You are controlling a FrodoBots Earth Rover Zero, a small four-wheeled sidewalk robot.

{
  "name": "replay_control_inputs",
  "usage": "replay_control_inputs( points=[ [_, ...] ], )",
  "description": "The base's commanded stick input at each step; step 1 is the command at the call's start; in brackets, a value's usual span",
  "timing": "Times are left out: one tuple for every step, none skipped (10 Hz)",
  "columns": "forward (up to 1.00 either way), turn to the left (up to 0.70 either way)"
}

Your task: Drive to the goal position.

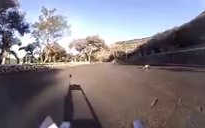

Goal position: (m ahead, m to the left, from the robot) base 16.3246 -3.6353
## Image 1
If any bushy hillside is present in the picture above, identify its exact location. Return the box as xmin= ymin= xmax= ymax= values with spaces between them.
xmin=106 ymin=6 xmax=205 ymax=63

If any row of trees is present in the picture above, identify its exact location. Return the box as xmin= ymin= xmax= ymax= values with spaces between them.
xmin=0 ymin=0 xmax=108 ymax=66

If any grey asphalt road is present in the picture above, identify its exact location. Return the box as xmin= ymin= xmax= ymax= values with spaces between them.
xmin=0 ymin=62 xmax=205 ymax=128

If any stone retaining wall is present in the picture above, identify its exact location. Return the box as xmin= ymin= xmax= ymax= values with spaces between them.
xmin=124 ymin=44 xmax=205 ymax=67

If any robot's own part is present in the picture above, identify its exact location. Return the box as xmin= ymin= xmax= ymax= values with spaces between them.
xmin=59 ymin=121 xmax=71 ymax=128
xmin=133 ymin=119 xmax=145 ymax=128

